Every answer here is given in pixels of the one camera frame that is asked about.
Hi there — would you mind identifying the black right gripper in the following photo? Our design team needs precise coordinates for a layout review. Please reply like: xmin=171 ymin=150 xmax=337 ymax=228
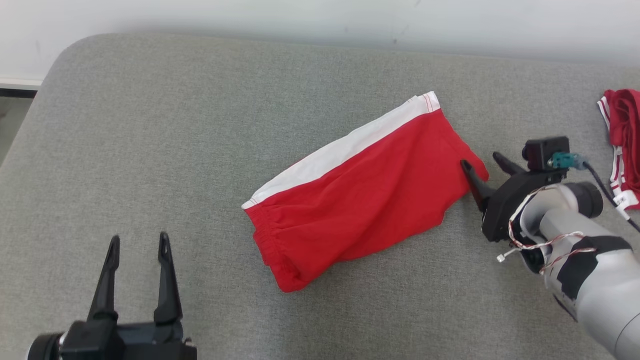
xmin=460 ymin=151 xmax=569 ymax=244

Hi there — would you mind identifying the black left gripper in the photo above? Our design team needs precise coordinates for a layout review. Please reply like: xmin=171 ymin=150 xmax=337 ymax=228
xmin=59 ymin=231 xmax=198 ymax=360

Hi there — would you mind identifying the red shorts white band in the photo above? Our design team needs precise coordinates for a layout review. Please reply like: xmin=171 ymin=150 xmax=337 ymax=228
xmin=241 ymin=91 xmax=490 ymax=294

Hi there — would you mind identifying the red number 23 jersey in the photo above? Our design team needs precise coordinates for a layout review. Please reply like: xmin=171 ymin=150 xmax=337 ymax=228
xmin=596 ymin=88 xmax=640 ymax=211

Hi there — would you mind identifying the grey fabric sofa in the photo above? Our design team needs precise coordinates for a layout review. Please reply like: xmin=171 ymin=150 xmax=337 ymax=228
xmin=0 ymin=32 xmax=640 ymax=360

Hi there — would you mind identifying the teal plug black cable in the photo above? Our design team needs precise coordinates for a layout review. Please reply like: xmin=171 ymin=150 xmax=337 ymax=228
xmin=547 ymin=152 xmax=640 ymax=234

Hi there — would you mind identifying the red white twisted wire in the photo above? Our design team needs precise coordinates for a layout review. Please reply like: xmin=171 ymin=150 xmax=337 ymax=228
xmin=496 ymin=187 xmax=599 ymax=276

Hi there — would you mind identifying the white wall baseboard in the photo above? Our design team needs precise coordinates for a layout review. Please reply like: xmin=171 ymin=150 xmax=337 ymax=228
xmin=0 ymin=77 xmax=44 ymax=91

